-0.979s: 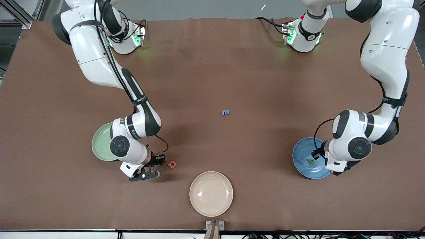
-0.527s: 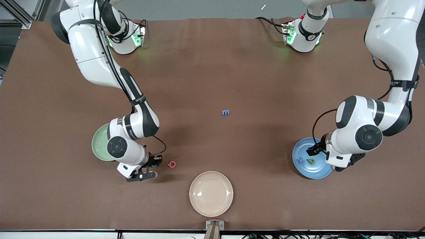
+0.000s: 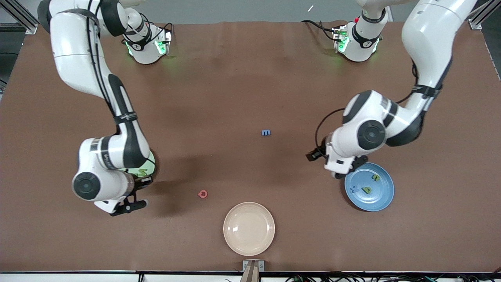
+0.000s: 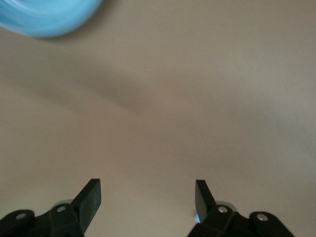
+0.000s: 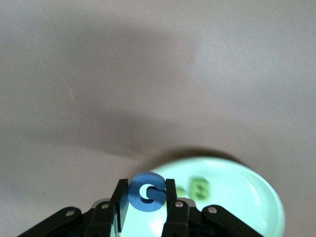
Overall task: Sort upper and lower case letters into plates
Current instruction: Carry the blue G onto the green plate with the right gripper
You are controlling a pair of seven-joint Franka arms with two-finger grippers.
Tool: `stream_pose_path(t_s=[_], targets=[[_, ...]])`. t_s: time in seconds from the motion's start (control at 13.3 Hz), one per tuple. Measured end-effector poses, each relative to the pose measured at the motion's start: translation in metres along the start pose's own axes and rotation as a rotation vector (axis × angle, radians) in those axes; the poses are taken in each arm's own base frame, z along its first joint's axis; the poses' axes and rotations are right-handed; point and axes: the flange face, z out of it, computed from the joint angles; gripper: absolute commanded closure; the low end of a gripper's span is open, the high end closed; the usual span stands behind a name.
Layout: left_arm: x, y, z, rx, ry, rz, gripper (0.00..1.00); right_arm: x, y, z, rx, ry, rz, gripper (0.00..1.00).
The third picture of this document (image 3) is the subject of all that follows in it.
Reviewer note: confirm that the green foam letter n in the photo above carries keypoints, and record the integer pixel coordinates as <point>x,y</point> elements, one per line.
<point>375,177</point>

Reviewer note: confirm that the green foam letter q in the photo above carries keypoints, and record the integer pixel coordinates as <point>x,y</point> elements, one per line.
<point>367,190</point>

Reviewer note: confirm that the green foam letter Z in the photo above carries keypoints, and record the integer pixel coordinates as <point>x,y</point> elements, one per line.
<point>141,172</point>

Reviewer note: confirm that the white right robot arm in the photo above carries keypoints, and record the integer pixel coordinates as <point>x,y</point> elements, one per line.
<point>74,58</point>

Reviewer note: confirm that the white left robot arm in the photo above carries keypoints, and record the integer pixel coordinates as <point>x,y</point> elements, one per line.
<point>426,35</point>

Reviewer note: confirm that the blue plastic plate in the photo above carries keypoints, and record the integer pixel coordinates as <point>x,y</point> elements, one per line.
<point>379,196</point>

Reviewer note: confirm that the green plastic plate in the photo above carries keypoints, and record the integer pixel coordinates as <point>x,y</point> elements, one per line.
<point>151,162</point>

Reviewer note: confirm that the beige plastic plate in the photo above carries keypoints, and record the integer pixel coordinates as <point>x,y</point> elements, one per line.
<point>249,229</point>

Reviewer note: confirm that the brown table mat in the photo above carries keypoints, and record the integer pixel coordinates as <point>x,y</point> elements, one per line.
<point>254,78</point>

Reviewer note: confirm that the grey metal camera bracket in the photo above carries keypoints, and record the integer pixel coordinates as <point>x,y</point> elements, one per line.
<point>253,270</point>

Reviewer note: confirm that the aluminium frame profile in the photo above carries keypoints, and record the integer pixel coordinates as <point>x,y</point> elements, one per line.
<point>475,23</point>
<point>27,28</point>

